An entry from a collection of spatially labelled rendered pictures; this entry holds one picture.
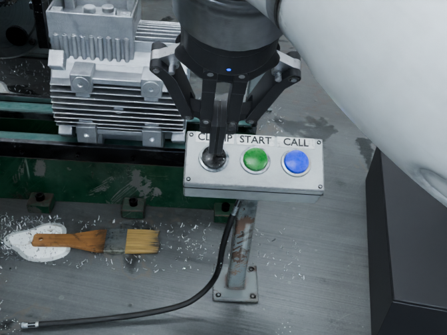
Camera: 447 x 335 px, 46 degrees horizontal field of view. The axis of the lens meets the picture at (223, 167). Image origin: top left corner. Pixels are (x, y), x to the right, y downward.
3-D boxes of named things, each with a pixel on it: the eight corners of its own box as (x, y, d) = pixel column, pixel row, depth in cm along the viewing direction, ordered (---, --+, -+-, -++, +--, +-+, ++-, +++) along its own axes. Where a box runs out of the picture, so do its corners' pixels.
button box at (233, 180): (182, 197, 66) (182, 183, 61) (186, 145, 69) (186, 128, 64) (316, 204, 67) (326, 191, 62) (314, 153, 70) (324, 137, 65)
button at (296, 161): (282, 176, 64) (285, 171, 62) (282, 153, 65) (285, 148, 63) (306, 177, 64) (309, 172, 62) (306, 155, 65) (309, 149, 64)
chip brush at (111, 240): (29, 253, 83) (28, 250, 83) (36, 230, 87) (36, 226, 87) (159, 254, 85) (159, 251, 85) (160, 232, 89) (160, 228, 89)
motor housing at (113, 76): (57, 157, 83) (40, 49, 71) (82, 94, 98) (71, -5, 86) (183, 165, 84) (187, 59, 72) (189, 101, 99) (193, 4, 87)
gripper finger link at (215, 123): (218, 127, 52) (211, 126, 52) (215, 154, 58) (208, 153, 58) (219, 100, 53) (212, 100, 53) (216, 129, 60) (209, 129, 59)
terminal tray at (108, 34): (51, 58, 77) (44, 12, 72) (68, 27, 85) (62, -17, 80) (134, 64, 77) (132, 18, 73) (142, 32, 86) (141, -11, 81)
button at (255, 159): (241, 174, 64) (243, 169, 62) (242, 151, 65) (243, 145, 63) (266, 175, 64) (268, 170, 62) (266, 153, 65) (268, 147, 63)
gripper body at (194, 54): (293, -34, 38) (273, 40, 47) (177, -43, 38) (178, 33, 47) (293, 52, 36) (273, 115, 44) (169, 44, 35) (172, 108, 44)
